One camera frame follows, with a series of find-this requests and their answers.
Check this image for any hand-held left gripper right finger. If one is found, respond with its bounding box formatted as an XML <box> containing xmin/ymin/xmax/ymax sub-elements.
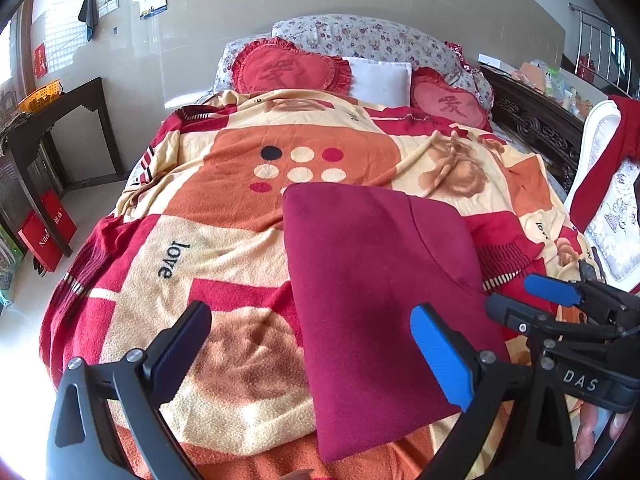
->
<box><xmin>409</xmin><ymin>303</ymin><xmax>583</xmax><ymax>480</ymax></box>

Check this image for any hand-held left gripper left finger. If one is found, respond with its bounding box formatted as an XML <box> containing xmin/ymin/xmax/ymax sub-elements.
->
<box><xmin>47</xmin><ymin>300</ymin><xmax>213</xmax><ymax>480</ymax></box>

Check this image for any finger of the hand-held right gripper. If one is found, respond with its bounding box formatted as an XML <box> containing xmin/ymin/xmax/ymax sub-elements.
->
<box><xmin>524</xmin><ymin>259</ymin><xmax>640</xmax><ymax>325</ymax></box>
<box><xmin>485</xmin><ymin>291</ymin><xmax>640</xmax><ymax>342</ymax></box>

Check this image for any maroon fleece garment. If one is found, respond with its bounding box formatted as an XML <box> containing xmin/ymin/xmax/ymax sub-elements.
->
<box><xmin>282</xmin><ymin>183</ymin><xmax>511</xmax><ymax>463</ymax></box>

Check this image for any person's right hand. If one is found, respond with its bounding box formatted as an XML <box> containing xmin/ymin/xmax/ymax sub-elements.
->
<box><xmin>574</xmin><ymin>402</ymin><xmax>633</xmax><ymax>471</ymax></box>

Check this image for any white armchair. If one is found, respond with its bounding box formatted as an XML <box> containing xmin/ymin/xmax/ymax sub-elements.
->
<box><xmin>562</xmin><ymin>100</ymin><xmax>640</xmax><ymax>291</ymax></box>

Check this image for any red cloth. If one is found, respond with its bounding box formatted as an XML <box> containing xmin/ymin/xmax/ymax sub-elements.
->
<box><xmin>570</xmin><ymin>94</ymin><xmax>640</xmax><ymax>236</ymax></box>

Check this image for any printed fleece blanket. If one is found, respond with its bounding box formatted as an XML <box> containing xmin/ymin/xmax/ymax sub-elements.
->
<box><xmin>39</xmin><ymin>89</ymin><xmax>606</xmax><ymax>480</ymax></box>

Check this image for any dark carved wooden headboard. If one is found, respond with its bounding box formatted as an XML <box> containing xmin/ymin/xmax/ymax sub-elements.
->
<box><xmin>477</xmin><ymin>62</ymin><xmax>588</xmax><ymax>196</ymax></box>

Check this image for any red gift bag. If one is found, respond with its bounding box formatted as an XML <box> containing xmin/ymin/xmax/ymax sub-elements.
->
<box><xmin>40</xmin><ymin>189</ymin><xmax>78</xmax><ymax>248</ymax></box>
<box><xmin>17</xmin><ymin>210</ymin><xmax>63</xmax><ymax>273</ymax></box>

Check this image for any colourful plastic bag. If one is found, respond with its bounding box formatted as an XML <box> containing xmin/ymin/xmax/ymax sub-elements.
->
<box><xmin>0</xmin><ymin>222</ymin><xmax>26</xmax><ymax>306</ymax></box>

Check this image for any pile of bedside clutter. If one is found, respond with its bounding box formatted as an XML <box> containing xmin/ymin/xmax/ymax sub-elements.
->
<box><xmin>510</xmin><ymin>57</ymin><xmax>601</xmax><ymax>121</ymax></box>

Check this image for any red heart cushion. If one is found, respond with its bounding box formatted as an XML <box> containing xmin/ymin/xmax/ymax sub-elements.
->
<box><xmin>409</xmin><ymin>66</ymin><xmax>493</xmax><ymax>130</ymax></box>
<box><xmin>231</xmin><ymin>37</ymin><xmax>355</xmax><ymax>96</ymax></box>

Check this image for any white flat box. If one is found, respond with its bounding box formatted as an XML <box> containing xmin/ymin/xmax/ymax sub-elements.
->
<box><xmin>477</xmin><ymin>53</ymin><xmax>516</xmax><ymax>72</ymax></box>

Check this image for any metal stair railing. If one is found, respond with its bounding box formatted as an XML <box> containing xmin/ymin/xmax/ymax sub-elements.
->
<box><xmin>569</xmin><ymin>2</ymin><xmax>640</xmax><ymax>98</ymax></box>

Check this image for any white pillow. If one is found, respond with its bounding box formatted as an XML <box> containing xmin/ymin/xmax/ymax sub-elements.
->
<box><xmin>345</xmin><ymin>56</ymin><xmax>413</xmax><ymax>108</ymax></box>

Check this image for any dark wooden side table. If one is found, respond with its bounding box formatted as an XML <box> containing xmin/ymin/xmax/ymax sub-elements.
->
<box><xmin>0</xmin><ymin>76</ymin><xmax>123</xmax><ymax>258</ymax></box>

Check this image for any yellow plastic basket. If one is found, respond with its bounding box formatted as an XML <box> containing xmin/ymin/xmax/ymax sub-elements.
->
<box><xmin>17</xmin><ymin>78</ymin><xmax>65</xmax><ymax>113</ymax></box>

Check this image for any floral pillow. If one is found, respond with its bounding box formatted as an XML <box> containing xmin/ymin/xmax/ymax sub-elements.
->
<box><xmin>271</xmin><ymin>14</ymin><xmax>495</xmax><ymax>121</ymax></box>
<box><xmin>216</xmin><ymin>35</ymin><xmax>281</xmax><ymax>93</ymax></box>

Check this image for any dark hanging cloth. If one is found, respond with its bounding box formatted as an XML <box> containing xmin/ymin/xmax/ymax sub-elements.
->
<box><xmin>78</xmin><ymin>0</ymin><xmax>99</xmax><ymax>42</ymax></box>

